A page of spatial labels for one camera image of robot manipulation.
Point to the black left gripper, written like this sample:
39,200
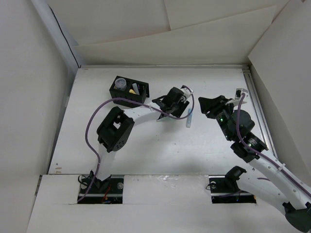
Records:
182,103

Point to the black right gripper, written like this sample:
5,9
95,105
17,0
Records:
209,104

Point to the blue highlighter pen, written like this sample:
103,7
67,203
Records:
189,118

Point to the orange capped lead case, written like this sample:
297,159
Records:
135,88

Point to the clear jar of paper clips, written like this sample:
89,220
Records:
120,84

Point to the green highlighter pen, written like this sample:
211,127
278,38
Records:
166,119

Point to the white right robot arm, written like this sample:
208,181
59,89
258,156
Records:
280,188

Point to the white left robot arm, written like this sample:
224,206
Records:
116,128

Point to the black slotted organizer box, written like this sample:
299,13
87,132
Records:
143,89

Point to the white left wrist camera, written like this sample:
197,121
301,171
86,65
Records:
187,92

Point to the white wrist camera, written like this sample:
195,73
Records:
187,92
241,95

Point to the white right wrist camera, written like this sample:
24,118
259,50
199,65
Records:
241,95

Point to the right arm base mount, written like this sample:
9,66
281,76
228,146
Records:
224,188

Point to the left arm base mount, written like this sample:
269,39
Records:
108,191

